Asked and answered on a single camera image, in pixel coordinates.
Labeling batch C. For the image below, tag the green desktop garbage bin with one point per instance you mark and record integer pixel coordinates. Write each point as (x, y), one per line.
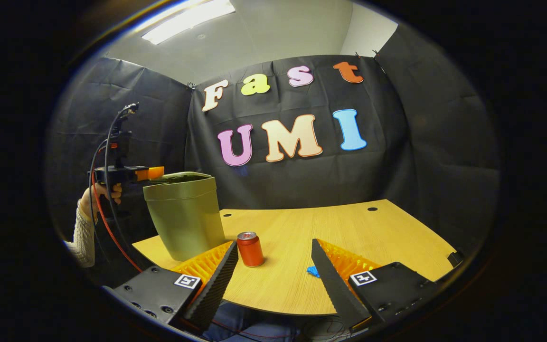
(185, 218)

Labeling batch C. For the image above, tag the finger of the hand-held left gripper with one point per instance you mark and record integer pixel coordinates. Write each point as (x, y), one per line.
(155, 173)

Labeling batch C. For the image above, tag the wooden desktop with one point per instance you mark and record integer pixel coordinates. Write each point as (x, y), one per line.
(292, 237)

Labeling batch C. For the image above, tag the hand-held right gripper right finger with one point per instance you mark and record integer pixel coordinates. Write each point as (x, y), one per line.
(335, 285)

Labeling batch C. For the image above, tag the red pop can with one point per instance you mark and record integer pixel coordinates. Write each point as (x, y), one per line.
(250, 251)

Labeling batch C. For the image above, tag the ceiling light panel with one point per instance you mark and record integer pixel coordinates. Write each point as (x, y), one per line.
(185, 19)

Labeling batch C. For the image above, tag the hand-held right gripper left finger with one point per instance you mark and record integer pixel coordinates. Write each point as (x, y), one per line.
(214, 289)

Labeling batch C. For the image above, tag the blue paper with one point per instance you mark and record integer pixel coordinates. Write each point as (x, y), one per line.
(313, 271)

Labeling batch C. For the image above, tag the person's blue trousers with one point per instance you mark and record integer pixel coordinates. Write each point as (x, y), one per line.
(249, 325)

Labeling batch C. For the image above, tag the small black desk clip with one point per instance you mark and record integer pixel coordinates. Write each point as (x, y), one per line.
(456, 259)

